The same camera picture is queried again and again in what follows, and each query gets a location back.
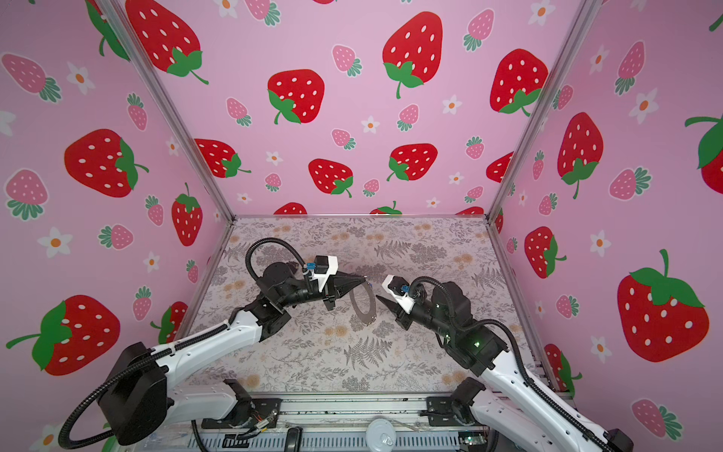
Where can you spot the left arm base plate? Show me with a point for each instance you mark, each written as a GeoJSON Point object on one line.
{"type": "Point", "coordinates": [248, 415]}

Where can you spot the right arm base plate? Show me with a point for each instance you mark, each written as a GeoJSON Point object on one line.
{"type": "Point", "coordinates": [447, 412]}

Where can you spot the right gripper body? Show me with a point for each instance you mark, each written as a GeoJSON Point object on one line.
{"type": "Point", "coordinates": [422, 314]}

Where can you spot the aluminium front rail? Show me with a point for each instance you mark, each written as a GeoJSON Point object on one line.
{"type": "Point", "coordinates": [328, 422]}

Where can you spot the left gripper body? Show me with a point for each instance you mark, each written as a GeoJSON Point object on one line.
{"type": "Point", "coordinates": [305, 295]}

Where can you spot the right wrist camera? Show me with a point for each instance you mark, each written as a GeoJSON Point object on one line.
{"type": "Point", "coordinates": [399, 289]}

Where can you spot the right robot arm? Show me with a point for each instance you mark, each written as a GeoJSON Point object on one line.
{"type": "Point", "coordinates": [501, 393]}

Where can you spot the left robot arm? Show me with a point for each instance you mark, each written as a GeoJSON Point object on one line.
{"type": "Point", "coordinates": [150, 389]}

